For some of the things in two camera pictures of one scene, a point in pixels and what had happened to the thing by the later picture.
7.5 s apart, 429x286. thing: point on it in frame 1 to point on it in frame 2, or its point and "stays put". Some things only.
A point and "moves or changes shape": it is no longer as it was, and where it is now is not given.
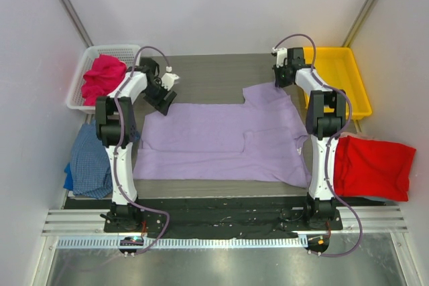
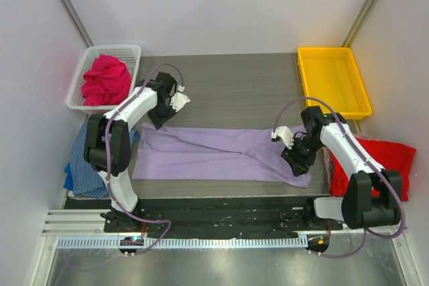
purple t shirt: [259, 139] moves or changes shape
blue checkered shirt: [89, 172] stays put
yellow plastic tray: [336, 69] stays put
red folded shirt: [373, 168] stays put
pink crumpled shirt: [106, 75] stays put
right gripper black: [279, 76] to [298, 159]
